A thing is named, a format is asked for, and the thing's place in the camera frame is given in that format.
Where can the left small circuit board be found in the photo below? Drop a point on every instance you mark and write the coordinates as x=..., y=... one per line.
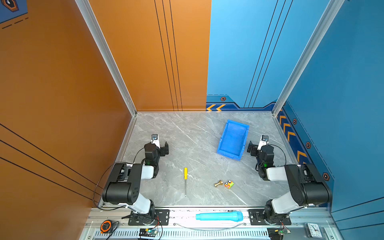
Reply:
x=148, y=234

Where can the small colourful battery pack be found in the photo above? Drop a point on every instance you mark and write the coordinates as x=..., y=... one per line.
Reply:
x=228, y=184

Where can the cyan plastic cylinder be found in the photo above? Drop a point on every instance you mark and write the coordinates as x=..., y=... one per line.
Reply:
x=234, y=216

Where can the blue plastic bin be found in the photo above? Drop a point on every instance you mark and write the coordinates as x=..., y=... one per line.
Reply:
x=233, y=141

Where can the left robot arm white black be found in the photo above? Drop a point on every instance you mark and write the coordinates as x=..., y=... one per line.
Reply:
x=123, y=185

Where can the orange black tape measure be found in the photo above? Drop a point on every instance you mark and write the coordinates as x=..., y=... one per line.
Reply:
x=106, y=227

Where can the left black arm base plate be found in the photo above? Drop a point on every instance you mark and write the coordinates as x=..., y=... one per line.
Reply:
x=159, y=216

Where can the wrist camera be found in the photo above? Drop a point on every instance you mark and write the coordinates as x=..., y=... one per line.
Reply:
x=155, y=140
x=263, y=141

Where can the right small circuit board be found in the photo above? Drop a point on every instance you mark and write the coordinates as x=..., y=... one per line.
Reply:
x=277, y=234

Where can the small circuit board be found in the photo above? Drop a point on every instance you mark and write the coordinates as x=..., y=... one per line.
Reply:
x=148, y=234
x=277, y=234

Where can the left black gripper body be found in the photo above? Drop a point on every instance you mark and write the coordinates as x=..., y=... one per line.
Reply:
x=163, y=148

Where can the yellow handle screwdriver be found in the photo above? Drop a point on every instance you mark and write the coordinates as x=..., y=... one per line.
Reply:
x=185, y=179

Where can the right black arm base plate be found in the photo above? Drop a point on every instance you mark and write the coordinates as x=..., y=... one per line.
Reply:
x=259, y=217

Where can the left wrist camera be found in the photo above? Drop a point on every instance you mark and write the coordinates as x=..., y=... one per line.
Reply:
x=155, y=140

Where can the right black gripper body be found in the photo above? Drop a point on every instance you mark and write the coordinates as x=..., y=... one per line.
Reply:
x=252, y=148

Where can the small brass fitting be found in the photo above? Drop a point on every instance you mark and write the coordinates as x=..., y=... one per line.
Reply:
x=220, y=183

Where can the white desk clock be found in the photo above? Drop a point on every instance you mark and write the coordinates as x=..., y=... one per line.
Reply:
x=314, y=231

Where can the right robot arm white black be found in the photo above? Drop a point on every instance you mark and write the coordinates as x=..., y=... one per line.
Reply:
x=306, y=186

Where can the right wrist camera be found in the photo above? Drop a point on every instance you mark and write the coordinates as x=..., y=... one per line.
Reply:
x=263, y=141

